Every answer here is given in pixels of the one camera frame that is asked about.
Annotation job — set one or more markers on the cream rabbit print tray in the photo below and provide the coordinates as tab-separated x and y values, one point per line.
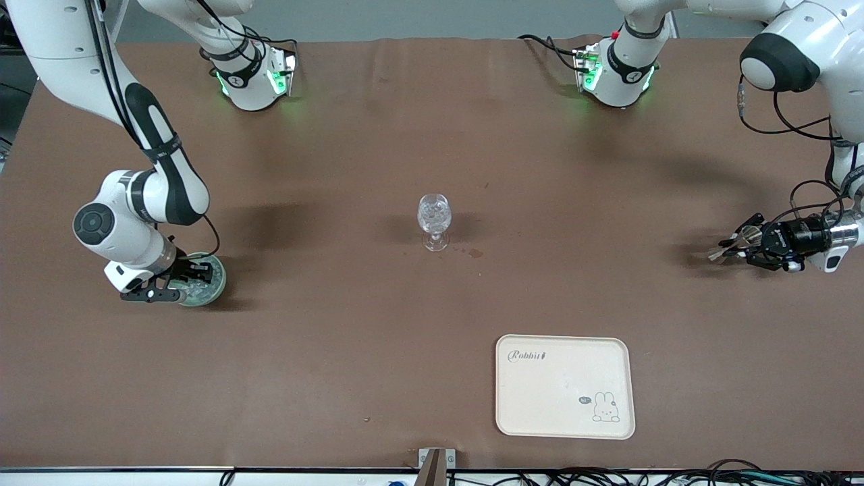
540	405

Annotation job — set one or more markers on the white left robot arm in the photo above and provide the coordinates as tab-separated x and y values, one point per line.
796	40

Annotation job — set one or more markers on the green ceramic bowl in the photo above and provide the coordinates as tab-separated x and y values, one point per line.
214	293

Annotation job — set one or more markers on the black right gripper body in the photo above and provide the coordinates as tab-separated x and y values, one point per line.
181	268

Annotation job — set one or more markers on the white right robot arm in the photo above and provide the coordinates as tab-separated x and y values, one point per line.
121	229

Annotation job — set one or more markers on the clear stemmed wine glass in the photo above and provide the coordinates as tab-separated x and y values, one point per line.
434	212

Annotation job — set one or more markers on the grey metal camera bracket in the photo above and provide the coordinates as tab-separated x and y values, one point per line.
435	466

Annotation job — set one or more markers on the steel double jigger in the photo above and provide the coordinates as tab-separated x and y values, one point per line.
719	254

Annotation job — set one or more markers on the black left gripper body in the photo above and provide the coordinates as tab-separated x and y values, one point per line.
801	237

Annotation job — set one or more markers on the clear ice cube pile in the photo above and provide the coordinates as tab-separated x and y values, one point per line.
202	292

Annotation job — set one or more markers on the brown table cover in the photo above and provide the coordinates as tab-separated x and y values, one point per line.
337	371

